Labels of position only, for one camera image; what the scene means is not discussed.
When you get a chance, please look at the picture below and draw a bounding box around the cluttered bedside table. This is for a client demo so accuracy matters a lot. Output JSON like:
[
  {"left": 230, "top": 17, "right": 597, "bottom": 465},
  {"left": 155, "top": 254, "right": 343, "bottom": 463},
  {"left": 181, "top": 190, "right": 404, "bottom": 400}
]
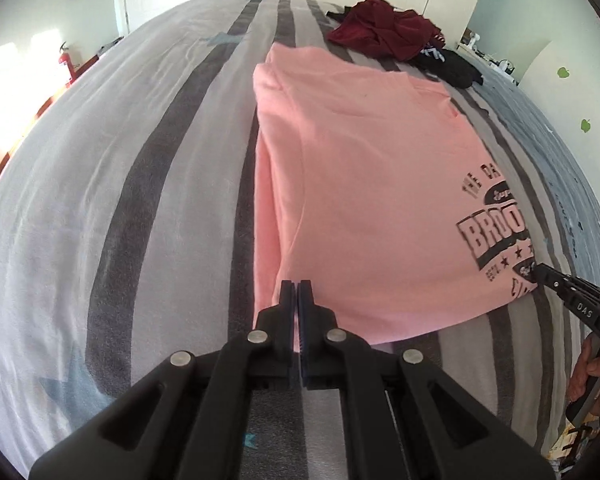
[{"left": 456, "top": 28, "right": 519, "bottom": 86}]

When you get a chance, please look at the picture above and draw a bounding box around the black garment with white print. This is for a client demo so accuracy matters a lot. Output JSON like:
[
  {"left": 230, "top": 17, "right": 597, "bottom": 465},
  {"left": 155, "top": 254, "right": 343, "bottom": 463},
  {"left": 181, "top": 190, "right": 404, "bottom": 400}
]
[{"left": 410, "top": 48, "right": 483, "bottom": 89}]

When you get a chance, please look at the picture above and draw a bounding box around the striped star bed sheet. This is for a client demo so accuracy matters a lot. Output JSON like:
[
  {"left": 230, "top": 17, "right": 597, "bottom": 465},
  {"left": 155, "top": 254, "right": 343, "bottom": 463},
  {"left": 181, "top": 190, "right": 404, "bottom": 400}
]
[{"left": 0, "top": 0, "right": 600, "bottom": 478}]

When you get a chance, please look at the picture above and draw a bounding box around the white headboard with green apples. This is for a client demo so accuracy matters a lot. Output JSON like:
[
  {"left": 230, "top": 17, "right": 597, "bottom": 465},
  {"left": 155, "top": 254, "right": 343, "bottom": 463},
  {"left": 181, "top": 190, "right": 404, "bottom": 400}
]
[{"left": 520, "top": 41, "right": 600, "bottom": 204}]

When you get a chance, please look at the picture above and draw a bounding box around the pink t-shirt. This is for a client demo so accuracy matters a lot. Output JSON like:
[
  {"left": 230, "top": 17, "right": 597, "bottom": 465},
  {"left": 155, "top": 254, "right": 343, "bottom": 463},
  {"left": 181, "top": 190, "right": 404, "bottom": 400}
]
[{"left": 253, "top": 44, "right": 534, "bottom": 344}]

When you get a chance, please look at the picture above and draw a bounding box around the red fire extinguisher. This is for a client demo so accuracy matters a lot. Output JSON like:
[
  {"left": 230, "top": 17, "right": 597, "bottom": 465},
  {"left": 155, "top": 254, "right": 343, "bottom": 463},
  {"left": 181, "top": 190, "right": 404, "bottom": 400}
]
[{"left": 58, "top": 42, "right": 76, "bottom": 87}]

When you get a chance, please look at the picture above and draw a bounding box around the maroon garment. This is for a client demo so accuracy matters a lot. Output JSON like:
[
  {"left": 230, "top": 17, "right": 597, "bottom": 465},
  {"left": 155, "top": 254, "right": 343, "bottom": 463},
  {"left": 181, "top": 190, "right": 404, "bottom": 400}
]
[{"left": 327, "top": 0, "right": 445, "bottom": 62}]

